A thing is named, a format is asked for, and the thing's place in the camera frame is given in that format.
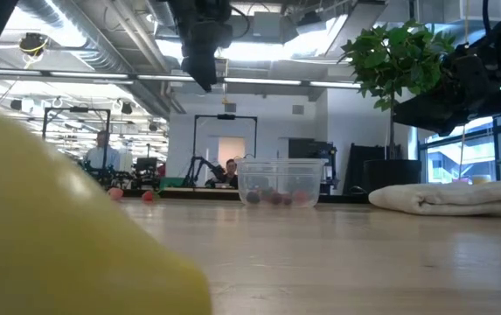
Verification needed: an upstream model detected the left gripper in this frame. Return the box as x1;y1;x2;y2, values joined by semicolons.
169;0;251;94

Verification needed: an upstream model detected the black cabinet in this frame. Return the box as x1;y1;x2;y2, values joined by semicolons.
288;137;339;195

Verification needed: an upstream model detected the long ceiling light strip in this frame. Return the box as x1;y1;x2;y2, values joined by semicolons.
0;68;363;90

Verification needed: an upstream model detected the black ceiling camera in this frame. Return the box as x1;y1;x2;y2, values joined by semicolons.
17;31;51;59

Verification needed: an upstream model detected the person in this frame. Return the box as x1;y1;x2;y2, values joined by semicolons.
84;129;122;172
208;157;240;190

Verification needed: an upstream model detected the checked white cloth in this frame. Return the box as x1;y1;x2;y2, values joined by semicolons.
367;178;501;219

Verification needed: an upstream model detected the green plant in black pot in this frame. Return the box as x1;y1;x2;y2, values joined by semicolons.
340;19;457;197

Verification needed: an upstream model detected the black gantry frame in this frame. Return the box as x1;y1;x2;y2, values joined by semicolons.
41;106;112;176
191;113;259;161

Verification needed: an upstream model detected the yellow lemon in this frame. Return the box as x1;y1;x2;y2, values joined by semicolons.
0;94;212;315

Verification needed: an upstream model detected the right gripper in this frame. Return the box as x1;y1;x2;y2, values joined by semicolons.
392;17;501;137

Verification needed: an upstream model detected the clear plastic tupperware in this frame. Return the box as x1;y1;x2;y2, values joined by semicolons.
235;157;328;208

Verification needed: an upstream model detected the black panel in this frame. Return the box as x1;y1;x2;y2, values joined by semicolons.
346;143;402;193

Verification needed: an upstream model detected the silver ventilation duct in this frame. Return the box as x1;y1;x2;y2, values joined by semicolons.
13;0;177;119

